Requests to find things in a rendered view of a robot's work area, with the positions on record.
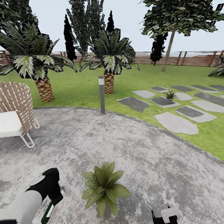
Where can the garden chair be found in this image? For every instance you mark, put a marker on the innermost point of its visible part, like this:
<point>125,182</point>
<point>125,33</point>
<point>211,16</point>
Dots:
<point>16,110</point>

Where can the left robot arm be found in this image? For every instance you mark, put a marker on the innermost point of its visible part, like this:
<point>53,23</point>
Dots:
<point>23,210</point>

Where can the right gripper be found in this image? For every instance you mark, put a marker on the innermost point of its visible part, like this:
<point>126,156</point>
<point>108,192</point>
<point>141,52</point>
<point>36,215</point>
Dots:
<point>173,220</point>

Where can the insectifuge atomizer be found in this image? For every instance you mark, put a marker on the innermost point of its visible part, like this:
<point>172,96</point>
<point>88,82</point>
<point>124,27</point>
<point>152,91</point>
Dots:
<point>48,213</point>

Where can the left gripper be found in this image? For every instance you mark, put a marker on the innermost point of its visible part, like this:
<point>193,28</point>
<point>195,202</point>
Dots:
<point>55,196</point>

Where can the pot plant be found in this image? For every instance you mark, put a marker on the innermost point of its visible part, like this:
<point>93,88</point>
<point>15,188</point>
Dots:
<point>102,188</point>
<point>169,96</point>

